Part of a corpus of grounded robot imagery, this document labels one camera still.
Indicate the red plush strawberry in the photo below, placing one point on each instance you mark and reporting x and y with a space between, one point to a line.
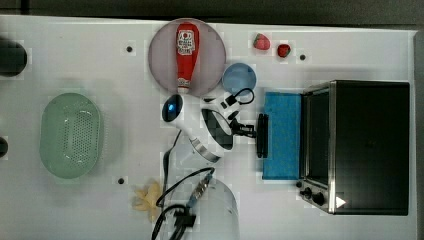
283 50

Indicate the yellow plush star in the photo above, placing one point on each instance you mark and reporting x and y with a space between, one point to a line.
146 199

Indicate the grey round plate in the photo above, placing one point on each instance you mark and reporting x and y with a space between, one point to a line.
210 63

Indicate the black cylinder post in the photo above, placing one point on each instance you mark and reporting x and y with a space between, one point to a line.
13 58
3 147

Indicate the blue bowl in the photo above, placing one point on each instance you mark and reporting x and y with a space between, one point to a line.
237 77

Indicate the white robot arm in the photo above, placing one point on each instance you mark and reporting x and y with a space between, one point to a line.
195 205

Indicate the black toaster oven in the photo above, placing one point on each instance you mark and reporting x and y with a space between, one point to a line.
355 147

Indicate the pink plush strawberry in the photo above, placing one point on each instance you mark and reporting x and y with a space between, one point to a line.
261 42

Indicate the black oven door handle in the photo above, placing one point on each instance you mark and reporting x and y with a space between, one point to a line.
262 136

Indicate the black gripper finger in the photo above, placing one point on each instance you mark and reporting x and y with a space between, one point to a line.
248 134
247 128

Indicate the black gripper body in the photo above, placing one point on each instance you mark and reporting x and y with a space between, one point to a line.
236 127

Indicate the red plush ketchup bottle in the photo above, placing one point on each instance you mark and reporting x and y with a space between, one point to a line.
187 48

